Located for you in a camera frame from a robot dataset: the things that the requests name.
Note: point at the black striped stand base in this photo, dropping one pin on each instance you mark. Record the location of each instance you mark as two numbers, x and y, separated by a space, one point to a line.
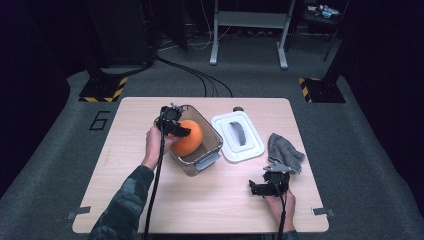
101 90
325 90

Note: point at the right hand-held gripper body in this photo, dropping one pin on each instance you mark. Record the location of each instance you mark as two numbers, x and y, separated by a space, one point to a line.
280 181

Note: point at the dark shelf with clutter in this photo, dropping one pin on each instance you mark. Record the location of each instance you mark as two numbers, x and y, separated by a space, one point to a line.
321 13

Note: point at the grey storage bin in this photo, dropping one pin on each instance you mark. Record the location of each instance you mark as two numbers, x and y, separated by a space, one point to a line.
210 140

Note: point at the grey metal desk frame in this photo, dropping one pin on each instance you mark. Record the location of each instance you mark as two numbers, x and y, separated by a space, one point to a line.
250 19

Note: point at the person's left hand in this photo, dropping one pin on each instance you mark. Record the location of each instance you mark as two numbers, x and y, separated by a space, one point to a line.
155 146

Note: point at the grey knitted cloth cover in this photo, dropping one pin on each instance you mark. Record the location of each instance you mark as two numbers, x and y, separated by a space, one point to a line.
283 150

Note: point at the black cabinet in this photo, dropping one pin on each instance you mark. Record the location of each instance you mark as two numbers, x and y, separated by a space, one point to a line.
123 33

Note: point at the person's right hand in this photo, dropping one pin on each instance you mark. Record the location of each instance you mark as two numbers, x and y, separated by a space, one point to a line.
286 213

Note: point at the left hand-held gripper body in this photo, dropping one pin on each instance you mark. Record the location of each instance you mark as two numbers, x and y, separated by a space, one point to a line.
170 116

